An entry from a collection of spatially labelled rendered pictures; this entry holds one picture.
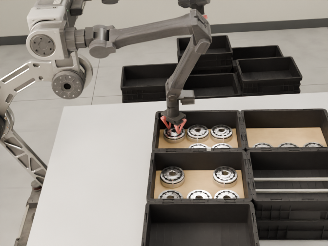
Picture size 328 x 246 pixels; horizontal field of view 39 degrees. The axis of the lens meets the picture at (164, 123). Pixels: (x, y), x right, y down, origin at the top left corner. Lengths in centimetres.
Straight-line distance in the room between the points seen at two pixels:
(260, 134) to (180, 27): 79
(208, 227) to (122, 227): 40
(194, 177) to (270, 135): 46
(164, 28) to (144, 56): 304
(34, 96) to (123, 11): 137
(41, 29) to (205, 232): 95
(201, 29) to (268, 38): 339
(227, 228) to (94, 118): 114
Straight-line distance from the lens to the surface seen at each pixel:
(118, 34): 174
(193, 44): 177
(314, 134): 231
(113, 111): 269
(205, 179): 201
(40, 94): 434
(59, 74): 210
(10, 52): 521
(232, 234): 181
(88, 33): 176
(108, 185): 221
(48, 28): 178
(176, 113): 213
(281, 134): 227
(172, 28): 169
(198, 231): 181
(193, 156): 200
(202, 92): 340
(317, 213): 188
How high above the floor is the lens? 219
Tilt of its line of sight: 36 degrees down
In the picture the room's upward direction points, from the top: 4 degrees counter-clockwise
